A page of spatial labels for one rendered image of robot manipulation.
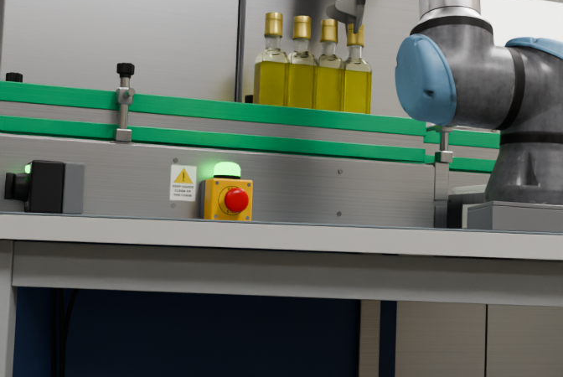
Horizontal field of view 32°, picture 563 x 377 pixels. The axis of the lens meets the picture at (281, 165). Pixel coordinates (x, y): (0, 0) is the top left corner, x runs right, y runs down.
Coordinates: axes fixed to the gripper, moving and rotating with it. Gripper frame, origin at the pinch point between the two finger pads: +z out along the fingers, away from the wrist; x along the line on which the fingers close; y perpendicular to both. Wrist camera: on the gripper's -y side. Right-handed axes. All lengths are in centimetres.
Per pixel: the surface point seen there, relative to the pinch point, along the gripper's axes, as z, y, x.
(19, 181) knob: 35, 62, 29
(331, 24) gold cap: 0.2, 5.8, 2.8
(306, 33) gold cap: 2.7, 11.0, 3.5
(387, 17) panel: -6.4, -11.3, -13.2
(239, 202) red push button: 37, 28, 29
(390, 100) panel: 11.7, -12.6, -13.3
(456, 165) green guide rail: 26.1, -21.2, 2.0
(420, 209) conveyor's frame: 35.7, -8.6, 14.8
